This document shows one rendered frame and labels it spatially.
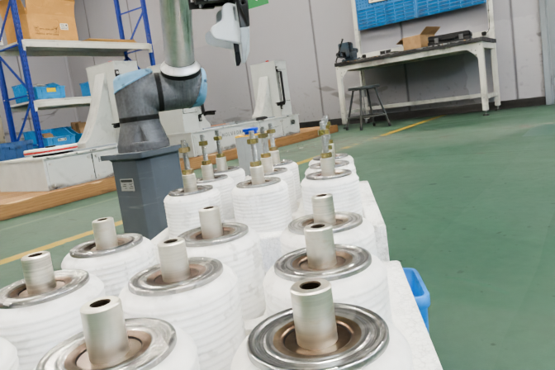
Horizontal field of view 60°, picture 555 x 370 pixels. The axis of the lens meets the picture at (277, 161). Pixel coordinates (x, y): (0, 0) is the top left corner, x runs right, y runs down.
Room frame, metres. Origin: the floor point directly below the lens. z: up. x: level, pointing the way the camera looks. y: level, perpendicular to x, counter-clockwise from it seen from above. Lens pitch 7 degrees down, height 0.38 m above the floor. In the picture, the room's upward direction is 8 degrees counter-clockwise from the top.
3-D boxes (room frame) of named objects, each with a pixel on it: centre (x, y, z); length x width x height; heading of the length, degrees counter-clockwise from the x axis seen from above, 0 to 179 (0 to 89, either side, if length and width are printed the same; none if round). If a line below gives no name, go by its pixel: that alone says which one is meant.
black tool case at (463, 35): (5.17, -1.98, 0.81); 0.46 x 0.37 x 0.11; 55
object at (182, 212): (0.82, 0.15, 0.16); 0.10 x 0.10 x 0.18
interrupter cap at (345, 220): (0.48, -0.04, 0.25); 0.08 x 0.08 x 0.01
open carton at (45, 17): (5.85, 2.56, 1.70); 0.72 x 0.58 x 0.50; 148
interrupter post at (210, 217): (0.49, 0.08, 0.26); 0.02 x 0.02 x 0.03
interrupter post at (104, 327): (0.26, 0.11, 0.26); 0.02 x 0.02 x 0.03
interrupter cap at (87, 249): (0.51, 0.19, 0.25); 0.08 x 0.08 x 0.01
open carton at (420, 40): (5.46, -1.74, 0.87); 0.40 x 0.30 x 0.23; 41
